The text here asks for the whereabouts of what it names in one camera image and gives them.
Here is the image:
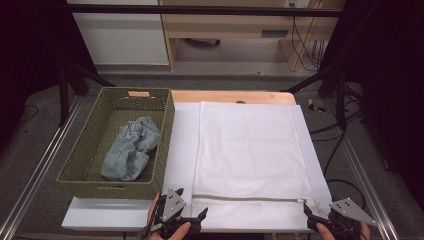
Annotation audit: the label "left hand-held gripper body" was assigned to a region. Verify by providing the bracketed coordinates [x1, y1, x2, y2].
[151, 188, 202, 236]

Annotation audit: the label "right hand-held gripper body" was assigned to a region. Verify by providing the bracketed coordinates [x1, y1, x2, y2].
[328, 197, 378, 240]

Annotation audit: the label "light blue jeans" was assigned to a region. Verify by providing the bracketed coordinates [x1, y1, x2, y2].
[100, 116, 162, 183]

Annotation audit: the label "white mesh laundry bag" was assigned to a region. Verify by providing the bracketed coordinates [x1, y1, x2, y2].
[191, 101, 321, 231]

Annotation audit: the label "green woven basket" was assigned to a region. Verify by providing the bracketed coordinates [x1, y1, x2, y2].
[55, 86, 176, 201]

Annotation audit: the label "person's right hand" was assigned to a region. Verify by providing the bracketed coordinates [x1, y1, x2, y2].
[316, 221, 372, 240]

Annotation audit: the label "person's left hand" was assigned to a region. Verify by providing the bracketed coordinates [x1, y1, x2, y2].
[147, 193, 192, 240]

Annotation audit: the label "white board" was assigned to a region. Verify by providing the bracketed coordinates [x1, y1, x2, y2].
[61, 101, 344, 233]

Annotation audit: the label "yellow and black tool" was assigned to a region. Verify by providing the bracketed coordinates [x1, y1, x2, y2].
[307, 98, 326, 114]

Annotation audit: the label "black metal stand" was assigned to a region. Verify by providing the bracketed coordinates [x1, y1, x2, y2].
[281, 64, 348, 131]
[58, 63, 116, 128]

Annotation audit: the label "black curtain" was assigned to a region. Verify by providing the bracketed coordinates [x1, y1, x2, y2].
[319, 0, 424, 208]
[0, 0, 98, 151]

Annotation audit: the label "white cabinet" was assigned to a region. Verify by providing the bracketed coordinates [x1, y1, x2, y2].
[66, 0, 169, 66]

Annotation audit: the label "light wooden desk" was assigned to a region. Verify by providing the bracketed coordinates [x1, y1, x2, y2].
[159, 0, 346, 72]

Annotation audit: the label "black horizontal bar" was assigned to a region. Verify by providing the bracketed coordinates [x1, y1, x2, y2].
[68, 4, 344, 18]

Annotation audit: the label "white power outlet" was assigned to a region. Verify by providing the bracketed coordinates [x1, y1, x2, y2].
[283, 0, 311, 8]

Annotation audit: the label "aluminium rail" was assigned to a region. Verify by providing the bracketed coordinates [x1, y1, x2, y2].
[0, 96, 84, 240]
[321, 98, 401, 240]

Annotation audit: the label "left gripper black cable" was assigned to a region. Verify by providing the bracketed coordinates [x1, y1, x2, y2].
[136, 196, 164, 240]

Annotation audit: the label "long black floor cable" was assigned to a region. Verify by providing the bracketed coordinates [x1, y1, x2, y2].
[309, 109, 368, 214]

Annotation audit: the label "thin black floor cable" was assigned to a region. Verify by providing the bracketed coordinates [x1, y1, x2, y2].
[16, 104, 39, 124]

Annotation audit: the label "hanging black cables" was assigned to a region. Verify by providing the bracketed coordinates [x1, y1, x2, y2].
[291, 16, 326, 72]

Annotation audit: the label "hanging yellow cable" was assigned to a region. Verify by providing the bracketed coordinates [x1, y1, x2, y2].
[298, 0, 324, 72]

